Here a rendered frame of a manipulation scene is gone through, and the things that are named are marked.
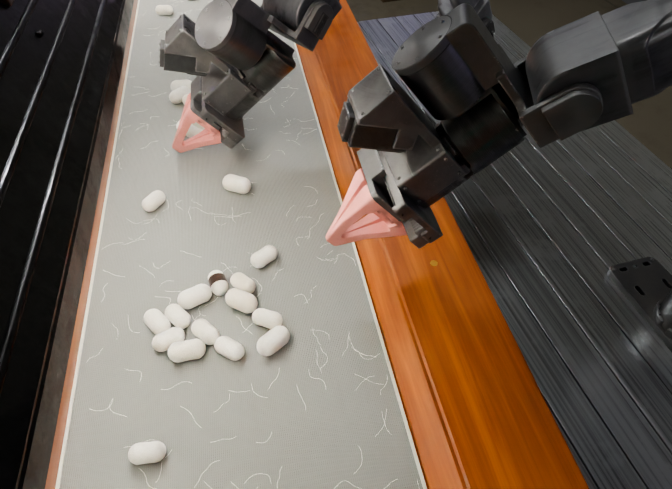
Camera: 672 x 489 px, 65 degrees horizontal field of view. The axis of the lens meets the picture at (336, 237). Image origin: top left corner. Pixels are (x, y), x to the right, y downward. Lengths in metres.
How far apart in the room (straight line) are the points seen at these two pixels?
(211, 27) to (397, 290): 0.35
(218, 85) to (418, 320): 0.37
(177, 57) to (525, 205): 0.52
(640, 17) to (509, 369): 0.30
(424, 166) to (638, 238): 0.45
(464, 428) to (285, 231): 0.31
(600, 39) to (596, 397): 0.37
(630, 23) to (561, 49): 0.05
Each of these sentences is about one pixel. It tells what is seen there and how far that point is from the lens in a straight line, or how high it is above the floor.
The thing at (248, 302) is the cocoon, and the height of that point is 0.76.
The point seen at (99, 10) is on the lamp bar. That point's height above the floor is 1.07.
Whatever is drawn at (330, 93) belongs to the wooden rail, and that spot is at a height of 0.76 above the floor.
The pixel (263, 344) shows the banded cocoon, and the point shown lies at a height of 0.76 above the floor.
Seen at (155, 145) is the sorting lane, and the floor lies 0.74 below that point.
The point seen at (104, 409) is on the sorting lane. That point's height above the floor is 0.74.
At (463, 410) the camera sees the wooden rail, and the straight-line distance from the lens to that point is 0.49.
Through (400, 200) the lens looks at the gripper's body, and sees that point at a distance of 0.44.
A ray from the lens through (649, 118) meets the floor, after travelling 2.50.
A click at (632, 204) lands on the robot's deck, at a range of 0.89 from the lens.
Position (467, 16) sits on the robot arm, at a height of 1.03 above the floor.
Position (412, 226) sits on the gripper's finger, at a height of 0.86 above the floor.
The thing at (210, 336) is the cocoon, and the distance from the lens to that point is 0.54.
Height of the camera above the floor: 1.19
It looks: 46 degrees down
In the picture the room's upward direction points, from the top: straight up
